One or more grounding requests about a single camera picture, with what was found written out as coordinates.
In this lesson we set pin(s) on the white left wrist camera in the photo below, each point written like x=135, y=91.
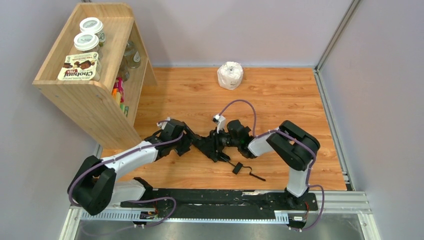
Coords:
x=162, y=123

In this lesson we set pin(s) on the Chobani yogurt flip pack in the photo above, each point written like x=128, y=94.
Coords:
x=81, y=67

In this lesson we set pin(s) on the white lidded cup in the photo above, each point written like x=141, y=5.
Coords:
x=95, y=26
x=87, y=42

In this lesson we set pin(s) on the white lidded cup near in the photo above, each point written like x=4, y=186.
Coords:
x=87, y=42

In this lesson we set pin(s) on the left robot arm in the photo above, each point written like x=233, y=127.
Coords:
x=95, y=186

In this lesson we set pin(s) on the aluminium frame rail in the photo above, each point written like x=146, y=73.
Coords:
x=329, y=203

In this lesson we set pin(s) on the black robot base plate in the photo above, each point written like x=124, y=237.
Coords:
x=220, y=203

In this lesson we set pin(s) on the black folding umbrella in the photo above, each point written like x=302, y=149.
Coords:
x=240, y=141

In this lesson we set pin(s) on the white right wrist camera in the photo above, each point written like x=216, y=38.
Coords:
x=220, y=122

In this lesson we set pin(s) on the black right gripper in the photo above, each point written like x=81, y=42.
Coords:
x=215, y=145

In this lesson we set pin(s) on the corner aluminium post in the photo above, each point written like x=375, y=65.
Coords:
x=350, y=12

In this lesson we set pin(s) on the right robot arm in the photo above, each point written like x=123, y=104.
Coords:
x=296, y=147

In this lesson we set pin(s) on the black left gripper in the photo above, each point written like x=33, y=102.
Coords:
x=185, y=143

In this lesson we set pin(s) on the white paper towel roll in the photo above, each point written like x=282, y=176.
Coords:
x=230, y=75

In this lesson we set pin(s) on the white lidded cup far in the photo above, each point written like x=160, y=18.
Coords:
x=95, y=26

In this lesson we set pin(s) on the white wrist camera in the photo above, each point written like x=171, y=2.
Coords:
x=220, y=122
x=162, y=123

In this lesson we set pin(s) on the wooden shelf unit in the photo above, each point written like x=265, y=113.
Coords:
x=89, y=103

